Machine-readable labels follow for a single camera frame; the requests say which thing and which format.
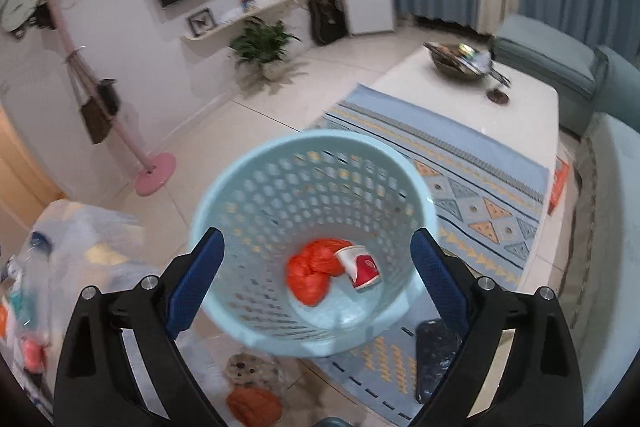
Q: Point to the black remote control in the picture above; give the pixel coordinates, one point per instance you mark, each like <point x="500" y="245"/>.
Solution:
<point x="436" y="347"/>

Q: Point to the framed butterfly picture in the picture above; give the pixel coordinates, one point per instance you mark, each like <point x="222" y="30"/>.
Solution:
<point x="201" y="22"/>

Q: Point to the red and white paper cup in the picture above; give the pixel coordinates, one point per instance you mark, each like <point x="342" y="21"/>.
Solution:
<point x="360" y="267"/>

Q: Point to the orange round snack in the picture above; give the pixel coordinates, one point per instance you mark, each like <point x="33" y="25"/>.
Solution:
<point x="254" y="407"/>

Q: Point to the brown hanging bag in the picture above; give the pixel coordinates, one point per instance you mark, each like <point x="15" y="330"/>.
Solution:
<point x="97" y="124"/>

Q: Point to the teal sofa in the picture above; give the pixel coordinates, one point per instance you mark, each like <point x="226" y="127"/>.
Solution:
<point x="599" y="101"/>

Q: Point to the green potted plant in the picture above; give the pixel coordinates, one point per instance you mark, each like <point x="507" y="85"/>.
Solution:
<point x="263" y="46"/>

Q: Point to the pink coat rack stand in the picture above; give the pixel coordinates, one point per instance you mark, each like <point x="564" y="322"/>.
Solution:
<point x="154" y="172"/>

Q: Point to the blue patterned rug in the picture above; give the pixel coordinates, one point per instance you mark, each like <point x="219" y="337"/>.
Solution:
<point x="489" y="202"/>

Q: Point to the black hanging bag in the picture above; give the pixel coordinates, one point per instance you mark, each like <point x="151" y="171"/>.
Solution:
<point x="109" y="96"/>

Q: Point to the clear plastic bottle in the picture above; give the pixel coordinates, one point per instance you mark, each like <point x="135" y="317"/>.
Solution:
<point x="30" y="294"/>

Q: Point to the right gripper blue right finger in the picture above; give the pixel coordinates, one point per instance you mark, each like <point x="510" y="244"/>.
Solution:
<point x="540" y="384"/>

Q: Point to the light blue perforated trash basket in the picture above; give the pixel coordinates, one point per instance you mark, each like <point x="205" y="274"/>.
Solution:
<point x="317" y="184"/>

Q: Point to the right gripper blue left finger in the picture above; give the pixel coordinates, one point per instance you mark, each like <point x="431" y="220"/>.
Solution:
<point x="94" y="383"/>

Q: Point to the white wall shelf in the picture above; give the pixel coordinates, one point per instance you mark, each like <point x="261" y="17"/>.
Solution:
<point x="240" y="17"/>

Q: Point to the white coffee table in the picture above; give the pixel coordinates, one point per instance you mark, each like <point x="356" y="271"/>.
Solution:
<point x="527" y="124"/>

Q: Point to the crumpled orange plastic bag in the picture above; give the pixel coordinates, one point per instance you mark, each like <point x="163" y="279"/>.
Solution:
<point x="309" y="273"/>

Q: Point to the dark bowl with items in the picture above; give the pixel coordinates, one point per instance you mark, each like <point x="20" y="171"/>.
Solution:
<point x="464" y="62"/>

